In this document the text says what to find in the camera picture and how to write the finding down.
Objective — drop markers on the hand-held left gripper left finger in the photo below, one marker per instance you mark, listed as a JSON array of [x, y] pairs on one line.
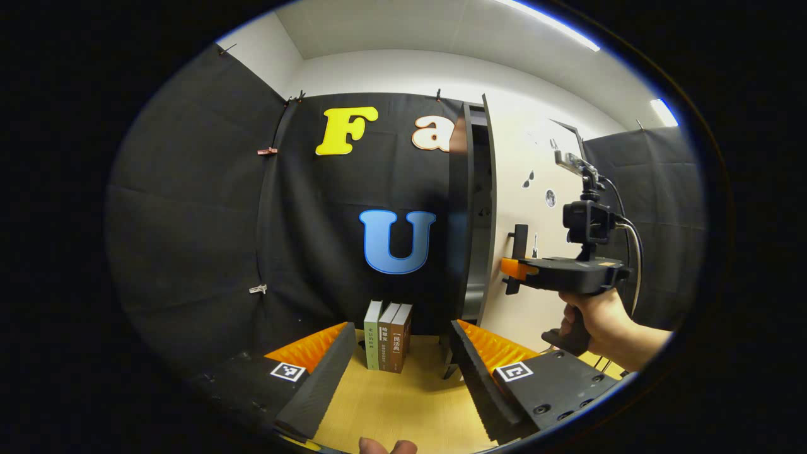
[[321, 384]]

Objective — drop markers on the beige cabinet door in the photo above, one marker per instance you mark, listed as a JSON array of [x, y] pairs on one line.
[[514, 164]]

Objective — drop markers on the brown book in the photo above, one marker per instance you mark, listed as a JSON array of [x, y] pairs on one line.
[[388, 340], [402, 340]]

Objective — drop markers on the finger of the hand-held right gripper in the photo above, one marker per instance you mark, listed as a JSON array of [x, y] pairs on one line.
[[518, 268]]

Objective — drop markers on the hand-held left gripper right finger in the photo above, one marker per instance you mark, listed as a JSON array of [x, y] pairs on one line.
[[482, 384]]

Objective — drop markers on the long ceiling light panel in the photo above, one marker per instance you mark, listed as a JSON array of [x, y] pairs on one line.
[[548, 22]]

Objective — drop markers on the dark grey cabinet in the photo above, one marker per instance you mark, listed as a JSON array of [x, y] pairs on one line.
[[460, 221]]

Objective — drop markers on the black backdrop cloth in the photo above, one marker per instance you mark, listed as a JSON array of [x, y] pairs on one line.
[[189, 221]]

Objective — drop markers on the small ceiling light panel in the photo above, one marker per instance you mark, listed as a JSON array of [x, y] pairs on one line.
[[664, 112]]

